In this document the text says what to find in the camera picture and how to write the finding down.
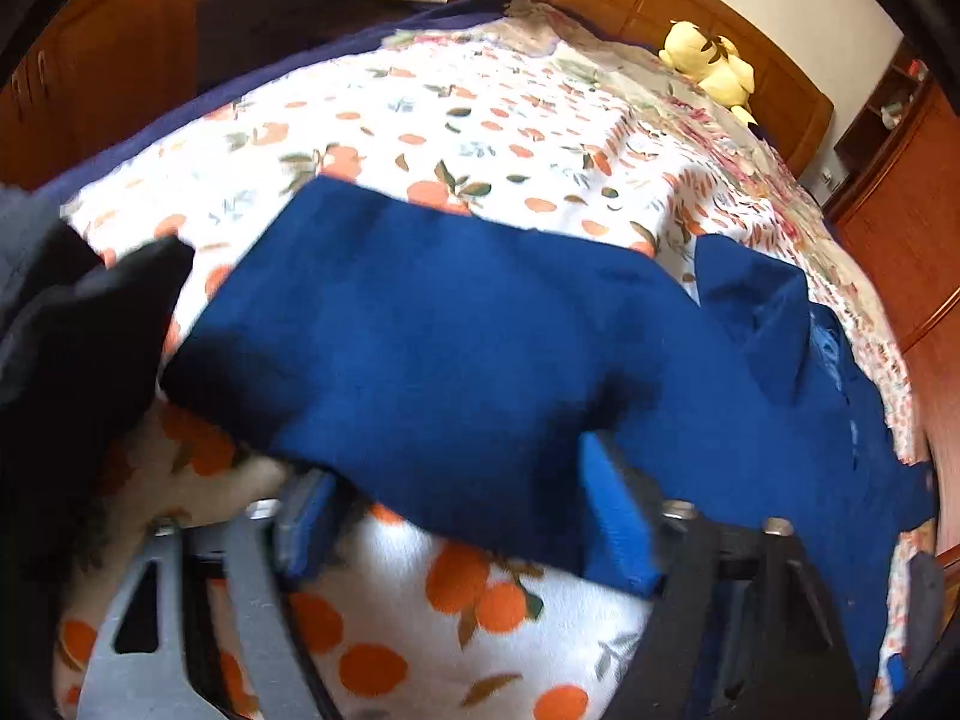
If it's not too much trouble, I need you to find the orange print bed sheet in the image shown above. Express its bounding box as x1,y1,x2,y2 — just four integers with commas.
52,29,921,720

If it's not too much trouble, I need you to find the navy blue suit jacket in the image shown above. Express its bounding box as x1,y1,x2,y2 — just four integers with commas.
161,179,934,692

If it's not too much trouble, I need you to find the yellow plush toy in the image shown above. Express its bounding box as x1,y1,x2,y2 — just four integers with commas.
659,21,757,127

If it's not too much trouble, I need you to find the pink floral blanket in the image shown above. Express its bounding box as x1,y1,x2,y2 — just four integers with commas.
486,0,864,301

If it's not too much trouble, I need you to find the black folded garment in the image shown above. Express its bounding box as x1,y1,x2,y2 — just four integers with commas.
2,188,194,587

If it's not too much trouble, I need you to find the wooden louvered wardrobe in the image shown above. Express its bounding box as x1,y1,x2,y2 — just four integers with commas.
827,41,958,553

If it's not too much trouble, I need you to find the wooden desk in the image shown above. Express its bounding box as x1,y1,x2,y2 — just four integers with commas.
2,0,407,190

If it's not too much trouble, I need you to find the wooden headboard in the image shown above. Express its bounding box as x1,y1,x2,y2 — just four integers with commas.
524,0,836,178

